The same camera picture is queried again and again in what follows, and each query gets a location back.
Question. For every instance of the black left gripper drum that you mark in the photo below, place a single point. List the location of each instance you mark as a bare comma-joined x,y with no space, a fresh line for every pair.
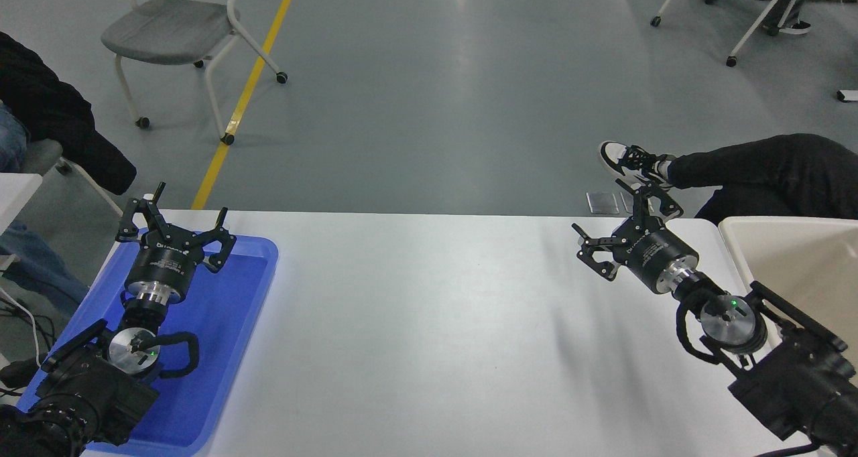
164,263

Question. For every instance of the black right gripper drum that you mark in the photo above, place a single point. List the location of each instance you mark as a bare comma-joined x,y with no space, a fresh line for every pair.
653,252

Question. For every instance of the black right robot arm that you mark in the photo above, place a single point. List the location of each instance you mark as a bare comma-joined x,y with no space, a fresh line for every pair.
804,383

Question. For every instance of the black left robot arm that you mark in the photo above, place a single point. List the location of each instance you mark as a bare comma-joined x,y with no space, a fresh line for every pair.
87,397

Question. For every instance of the metal floor socket plate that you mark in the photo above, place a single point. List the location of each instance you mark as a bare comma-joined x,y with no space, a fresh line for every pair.
602,202
627,206

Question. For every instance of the person's foot in sneaker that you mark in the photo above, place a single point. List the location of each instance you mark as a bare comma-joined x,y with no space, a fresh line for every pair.
623,157

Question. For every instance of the blue plastic tray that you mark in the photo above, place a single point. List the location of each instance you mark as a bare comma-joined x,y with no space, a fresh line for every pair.
228,323

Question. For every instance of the person with outstretched leg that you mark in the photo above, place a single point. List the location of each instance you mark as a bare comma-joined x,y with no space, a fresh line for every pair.
751,165

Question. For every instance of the small white table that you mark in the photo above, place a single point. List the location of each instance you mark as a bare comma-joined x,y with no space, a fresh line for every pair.
13,192

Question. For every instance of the large pale plastic bin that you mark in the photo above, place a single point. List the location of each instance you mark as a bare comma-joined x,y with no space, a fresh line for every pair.
804,263

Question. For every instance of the person's dark foot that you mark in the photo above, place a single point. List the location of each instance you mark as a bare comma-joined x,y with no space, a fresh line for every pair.
20,374

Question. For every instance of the grey wheeled chair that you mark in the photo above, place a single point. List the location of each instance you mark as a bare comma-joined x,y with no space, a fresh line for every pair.
167,31

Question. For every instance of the white framed wheeled chair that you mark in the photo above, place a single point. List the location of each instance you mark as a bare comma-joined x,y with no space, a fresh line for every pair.
757,25

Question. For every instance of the white table foot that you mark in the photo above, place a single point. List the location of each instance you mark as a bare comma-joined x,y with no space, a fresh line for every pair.
848,96

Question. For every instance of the seated person's legs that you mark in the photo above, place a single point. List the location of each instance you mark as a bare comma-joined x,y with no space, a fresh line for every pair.
794,27

